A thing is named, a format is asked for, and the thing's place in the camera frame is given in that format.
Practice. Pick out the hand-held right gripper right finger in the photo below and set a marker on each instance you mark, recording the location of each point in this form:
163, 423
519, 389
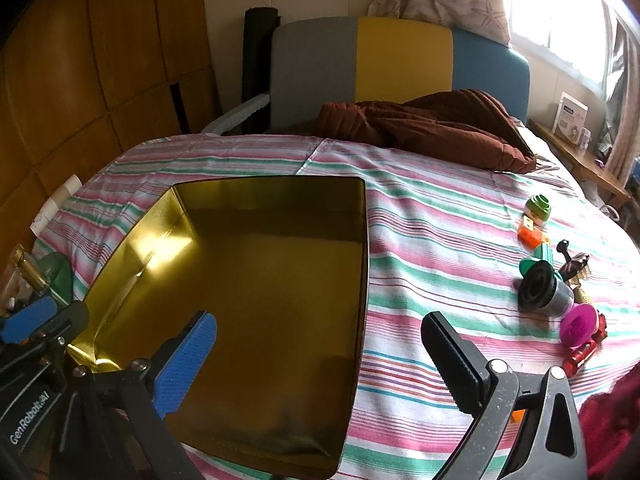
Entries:
455, 355

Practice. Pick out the person's dark red garment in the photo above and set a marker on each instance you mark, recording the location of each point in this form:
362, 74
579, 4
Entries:
612, 425

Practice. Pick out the striped bed sheet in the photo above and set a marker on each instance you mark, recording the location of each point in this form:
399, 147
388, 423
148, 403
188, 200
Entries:
425, 220

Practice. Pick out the white cardboard box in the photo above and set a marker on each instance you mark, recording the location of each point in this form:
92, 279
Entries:
570, 117

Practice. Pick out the grey side curtain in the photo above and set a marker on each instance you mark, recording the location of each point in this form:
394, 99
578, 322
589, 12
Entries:
622, 110

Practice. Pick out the small clear jar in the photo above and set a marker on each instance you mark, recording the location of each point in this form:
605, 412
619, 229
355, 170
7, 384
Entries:
585, 139

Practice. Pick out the grey yellow blue headboard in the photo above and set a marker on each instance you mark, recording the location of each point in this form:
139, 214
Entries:
390, 60

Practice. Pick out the orange cube block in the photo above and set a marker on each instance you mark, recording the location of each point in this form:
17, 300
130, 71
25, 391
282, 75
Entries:
530, 236

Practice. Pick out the magenta cone toy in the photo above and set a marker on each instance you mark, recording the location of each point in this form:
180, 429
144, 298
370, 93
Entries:
577, 325

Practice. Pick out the brown blanket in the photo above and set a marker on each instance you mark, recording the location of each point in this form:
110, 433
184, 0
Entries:
440, 130

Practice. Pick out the wooden wardrobe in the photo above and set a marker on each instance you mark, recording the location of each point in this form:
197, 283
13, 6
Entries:
125, 35

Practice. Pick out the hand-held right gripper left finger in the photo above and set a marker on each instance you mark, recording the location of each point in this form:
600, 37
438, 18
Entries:
187, 360

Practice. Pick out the yellow cheese block toy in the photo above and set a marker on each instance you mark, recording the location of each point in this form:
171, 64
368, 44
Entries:
528, 220

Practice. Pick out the black rolled mat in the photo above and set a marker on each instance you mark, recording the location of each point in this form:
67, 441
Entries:
257, 60

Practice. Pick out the bright window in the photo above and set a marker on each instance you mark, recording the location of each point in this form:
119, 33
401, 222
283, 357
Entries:
555, 5

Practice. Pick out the green round toy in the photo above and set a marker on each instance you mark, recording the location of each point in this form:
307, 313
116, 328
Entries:
539, 207

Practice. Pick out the gold metal tin tray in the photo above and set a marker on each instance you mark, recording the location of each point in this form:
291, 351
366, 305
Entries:
260, 285

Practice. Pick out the teal plastic piece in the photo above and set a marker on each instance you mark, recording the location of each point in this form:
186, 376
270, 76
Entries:
544, 254

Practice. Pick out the glass bottle with brass cap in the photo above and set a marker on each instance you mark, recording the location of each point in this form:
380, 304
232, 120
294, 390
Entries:
25, 270

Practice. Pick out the white foam strip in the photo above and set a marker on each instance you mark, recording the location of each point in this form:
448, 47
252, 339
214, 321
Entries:
235, 115

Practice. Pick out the wooden wall shelf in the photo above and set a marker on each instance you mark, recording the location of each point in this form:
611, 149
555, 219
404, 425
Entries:
585, 165

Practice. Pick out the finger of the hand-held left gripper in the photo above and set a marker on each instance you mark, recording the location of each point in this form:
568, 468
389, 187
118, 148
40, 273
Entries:
27, 317
70, 320

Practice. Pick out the grey cylinder container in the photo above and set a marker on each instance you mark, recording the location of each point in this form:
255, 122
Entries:
542, 287

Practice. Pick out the red barrel toy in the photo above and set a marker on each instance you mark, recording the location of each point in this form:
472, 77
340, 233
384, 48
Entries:
577, 357

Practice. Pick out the dark brown carved figurine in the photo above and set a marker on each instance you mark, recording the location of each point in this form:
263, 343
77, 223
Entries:
572, 265

